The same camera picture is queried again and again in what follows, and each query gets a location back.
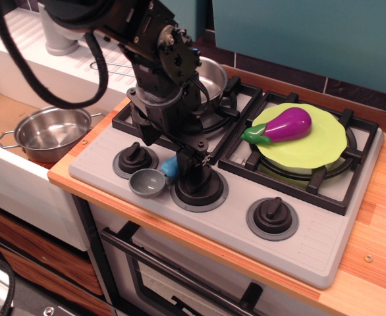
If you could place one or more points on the steel two-handled pot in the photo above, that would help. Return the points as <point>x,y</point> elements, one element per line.
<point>48,134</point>

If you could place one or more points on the grey toy stove top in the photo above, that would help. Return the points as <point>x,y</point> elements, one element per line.
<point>312,254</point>

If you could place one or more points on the blue handled grey spoon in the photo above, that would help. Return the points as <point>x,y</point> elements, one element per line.
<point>150,183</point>

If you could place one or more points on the black stove knob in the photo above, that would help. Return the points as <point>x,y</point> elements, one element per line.
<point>134,158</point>
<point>272,219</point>
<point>210,197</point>

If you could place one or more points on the black left burner grate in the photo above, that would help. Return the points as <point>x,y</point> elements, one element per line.
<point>236,101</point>

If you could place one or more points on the purple toy eggplant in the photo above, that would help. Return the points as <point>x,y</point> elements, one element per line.
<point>291,124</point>

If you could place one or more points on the black right stove knob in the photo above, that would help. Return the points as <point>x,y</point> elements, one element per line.
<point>272,219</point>

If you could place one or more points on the lime green plate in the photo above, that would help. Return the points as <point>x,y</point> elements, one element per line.
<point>322,146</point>

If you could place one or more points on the oven door with handle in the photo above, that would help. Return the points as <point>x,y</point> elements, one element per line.
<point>174,291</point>

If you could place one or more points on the black middle stove knob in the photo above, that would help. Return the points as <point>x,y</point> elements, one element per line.
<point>210,197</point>

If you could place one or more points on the wood front drawer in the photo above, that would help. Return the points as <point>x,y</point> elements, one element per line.
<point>52,265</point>

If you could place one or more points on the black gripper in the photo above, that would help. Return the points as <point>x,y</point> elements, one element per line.
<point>153,117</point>

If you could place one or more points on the black left stove knob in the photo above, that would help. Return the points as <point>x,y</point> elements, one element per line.
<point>134,158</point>

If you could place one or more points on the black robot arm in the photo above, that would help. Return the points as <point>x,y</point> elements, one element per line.
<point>162,56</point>

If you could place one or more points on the steel saucepan with handle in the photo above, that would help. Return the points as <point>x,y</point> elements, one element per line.
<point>211,75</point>

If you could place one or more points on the grey toy faucet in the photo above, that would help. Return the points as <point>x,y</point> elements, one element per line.
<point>59,40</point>

